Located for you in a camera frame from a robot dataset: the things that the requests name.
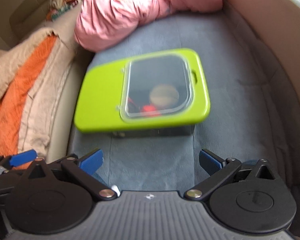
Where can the beige and orange towel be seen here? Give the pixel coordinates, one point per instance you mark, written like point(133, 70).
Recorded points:
point(39, 85)

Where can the lime green box lid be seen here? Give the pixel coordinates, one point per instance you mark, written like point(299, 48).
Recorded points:
point(113, 93)

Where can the pink crumpled cloth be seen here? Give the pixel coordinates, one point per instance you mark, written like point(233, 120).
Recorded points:
point(102, 24)

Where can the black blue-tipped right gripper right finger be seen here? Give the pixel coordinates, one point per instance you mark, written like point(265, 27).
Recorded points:
point(248, 198)

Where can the red toy pig figure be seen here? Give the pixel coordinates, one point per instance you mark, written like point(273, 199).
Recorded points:
point(149, 111)

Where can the grey-blue plush blanket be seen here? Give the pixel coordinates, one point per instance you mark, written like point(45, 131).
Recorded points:
point(254, 114)

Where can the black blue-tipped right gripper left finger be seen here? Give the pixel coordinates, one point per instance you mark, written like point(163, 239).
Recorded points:
point(50, 199)

